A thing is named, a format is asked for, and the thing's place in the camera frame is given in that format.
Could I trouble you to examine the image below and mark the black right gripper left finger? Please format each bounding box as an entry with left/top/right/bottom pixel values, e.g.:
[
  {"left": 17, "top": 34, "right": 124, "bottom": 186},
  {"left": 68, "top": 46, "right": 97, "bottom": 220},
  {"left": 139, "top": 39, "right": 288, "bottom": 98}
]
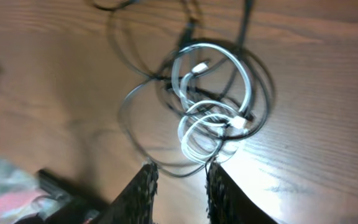
[{"left": 91, "top": 164, "right": 158, "bottom": 224}]

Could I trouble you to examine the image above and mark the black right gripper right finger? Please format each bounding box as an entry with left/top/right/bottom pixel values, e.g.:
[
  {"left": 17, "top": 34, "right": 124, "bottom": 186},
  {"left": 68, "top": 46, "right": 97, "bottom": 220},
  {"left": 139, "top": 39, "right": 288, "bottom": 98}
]
[{"left": 206, "top": 162, "right": 277, "bottom": 224}]

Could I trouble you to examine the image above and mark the black USB cable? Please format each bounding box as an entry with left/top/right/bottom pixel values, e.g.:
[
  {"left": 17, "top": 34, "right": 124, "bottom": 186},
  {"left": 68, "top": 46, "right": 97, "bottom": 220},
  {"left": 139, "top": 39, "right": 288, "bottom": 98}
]
[{"left": 85, "top": 0, "right": 276, "bottom": 179}]

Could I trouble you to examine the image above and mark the white USB cable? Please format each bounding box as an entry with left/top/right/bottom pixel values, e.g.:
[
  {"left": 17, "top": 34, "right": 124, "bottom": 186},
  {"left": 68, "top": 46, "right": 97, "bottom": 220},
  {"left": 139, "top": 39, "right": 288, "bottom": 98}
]
[{"left": 170, "top": 42, "right": 253, "bottom": 165}]

